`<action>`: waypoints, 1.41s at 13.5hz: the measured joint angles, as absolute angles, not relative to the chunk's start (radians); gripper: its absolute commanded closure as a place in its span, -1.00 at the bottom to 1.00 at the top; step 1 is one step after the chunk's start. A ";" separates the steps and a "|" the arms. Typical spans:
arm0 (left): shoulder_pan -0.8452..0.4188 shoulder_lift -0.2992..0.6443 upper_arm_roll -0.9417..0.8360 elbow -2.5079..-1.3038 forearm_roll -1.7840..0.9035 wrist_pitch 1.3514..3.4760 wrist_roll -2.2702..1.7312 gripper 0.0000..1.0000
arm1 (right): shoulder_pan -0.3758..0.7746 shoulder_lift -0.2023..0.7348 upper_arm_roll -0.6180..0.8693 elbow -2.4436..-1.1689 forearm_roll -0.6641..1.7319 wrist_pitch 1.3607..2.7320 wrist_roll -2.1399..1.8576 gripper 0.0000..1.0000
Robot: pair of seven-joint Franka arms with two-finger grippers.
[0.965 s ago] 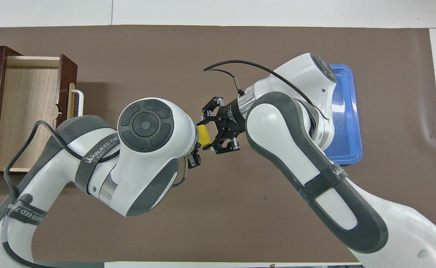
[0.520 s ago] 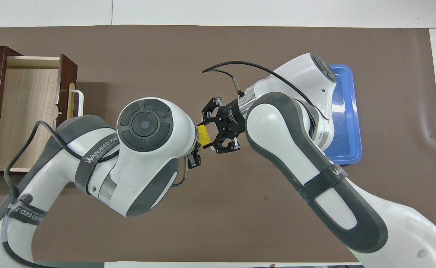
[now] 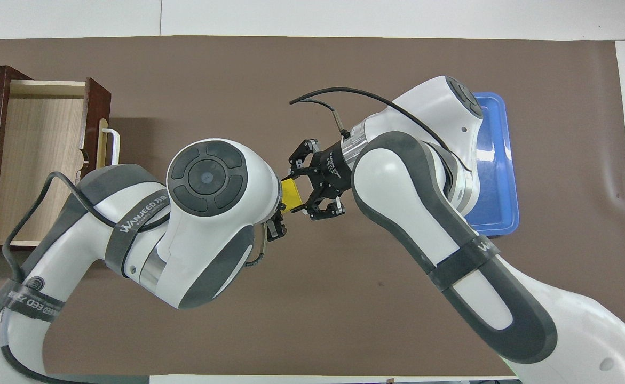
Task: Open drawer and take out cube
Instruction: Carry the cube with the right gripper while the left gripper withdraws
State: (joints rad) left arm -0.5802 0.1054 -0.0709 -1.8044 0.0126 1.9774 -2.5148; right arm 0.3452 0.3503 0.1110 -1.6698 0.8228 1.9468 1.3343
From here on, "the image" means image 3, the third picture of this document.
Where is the yellow cube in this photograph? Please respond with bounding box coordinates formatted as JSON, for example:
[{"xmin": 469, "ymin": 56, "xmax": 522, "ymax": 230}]
[{"xmin": 280, "ymin": 178, "xmax": 307, "ymax": 213}]

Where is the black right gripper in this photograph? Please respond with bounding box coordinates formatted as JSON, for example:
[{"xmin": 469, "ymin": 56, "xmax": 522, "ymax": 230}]
[{"xmin": 289, "ymin": 139, "xmax": 353, "ymax": 221}]

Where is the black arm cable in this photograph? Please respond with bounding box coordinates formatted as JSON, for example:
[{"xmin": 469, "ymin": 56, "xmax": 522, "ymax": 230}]
[
  {"xmin": 0, "ymin": 171, "xmax": 170, "ymax": 384},
  {"xmin": 289, "ymin": 87, "xmax": 474, "ymax": 172}
]

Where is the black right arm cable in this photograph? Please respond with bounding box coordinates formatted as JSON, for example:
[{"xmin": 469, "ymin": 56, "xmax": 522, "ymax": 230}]
[{"xmin": 289, "ymin": 87, "xmax": 474, "ymax": 172}]

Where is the brown table mat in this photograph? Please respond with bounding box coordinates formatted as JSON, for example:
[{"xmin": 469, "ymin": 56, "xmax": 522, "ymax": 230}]
[{"xmin": 0, "ymin": 36, "xmax": 625, "ymax": 377}]

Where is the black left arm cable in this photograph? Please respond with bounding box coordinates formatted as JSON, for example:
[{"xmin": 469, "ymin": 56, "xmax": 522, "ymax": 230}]
[{"xmin": 0, "ymin": 171, "xmax": 170, "ymax": 384}]

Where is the wooden drawer with white handle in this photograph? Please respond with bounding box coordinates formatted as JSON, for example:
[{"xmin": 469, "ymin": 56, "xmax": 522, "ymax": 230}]
[{"xmin": 0, "ymin": 77, "xmax": 121, "ymax": 247}]

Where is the blue plastic tray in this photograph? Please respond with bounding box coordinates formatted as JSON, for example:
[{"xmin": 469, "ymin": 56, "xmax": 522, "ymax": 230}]
[{"xmin": 461, "ymin": 92, "xmax": 520, "ymax": 237}]

